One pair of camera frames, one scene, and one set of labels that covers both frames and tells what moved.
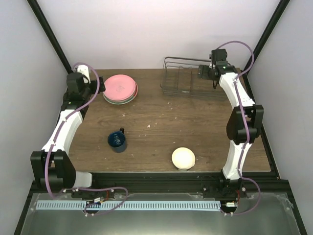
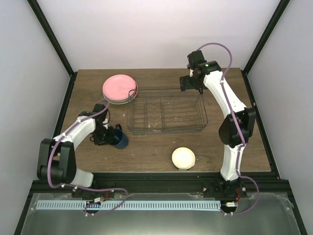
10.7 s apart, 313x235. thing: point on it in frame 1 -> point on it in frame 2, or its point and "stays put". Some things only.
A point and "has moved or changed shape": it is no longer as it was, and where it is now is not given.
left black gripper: [101, 86] -> [108, 141]
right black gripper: [204, 75] -> [185, 81]
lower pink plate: [125, 100] stays put
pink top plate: [119, 87] stays put
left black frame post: [50, 33] stays put
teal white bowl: [183, 158] stays put
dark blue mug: [117, 140] has moved or changed shape
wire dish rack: [179, 78] -> [153, 110]
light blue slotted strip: [127, 205] stays put
